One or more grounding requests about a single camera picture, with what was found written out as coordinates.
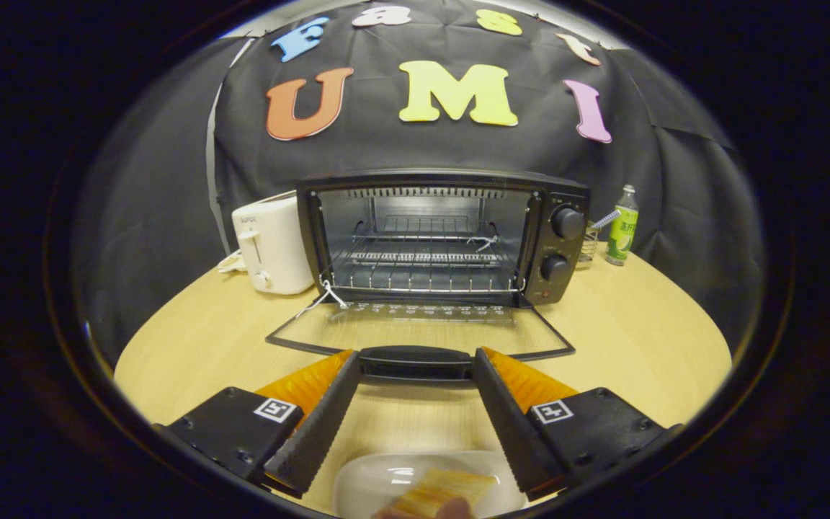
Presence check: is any golden ridged bread roll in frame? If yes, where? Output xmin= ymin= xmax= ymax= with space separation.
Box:
xmin=390 ymin=469 xmax=499 ymax=519

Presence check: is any black toaster oven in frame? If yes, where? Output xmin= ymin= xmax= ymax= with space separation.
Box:
xmin=265 ymin=169 xmax=592 ymax=383

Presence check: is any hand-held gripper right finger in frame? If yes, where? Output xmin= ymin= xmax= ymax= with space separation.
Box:
xmin=473 ymin=347 xmax=684 ymax=503

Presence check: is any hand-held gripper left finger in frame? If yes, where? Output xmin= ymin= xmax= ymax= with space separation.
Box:
xmin=152 ymin=349 xmax=362 ymax=498

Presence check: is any white rounded plate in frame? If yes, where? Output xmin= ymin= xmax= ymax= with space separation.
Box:
xmin=332 ymin=451 xmax=529 ymax=519

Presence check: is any green label drink bottle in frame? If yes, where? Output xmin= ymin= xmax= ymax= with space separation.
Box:
xmin=605 ymin=184 xmax=640 ymax=267

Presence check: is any small wire holder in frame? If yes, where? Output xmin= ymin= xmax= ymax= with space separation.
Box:
xmin=578 ymin=222 xmax=601 ymax=269

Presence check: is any white pop-up toaster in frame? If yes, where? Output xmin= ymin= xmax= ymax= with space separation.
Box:
xmin=231 ymin=191 xmax=317 ymax=296

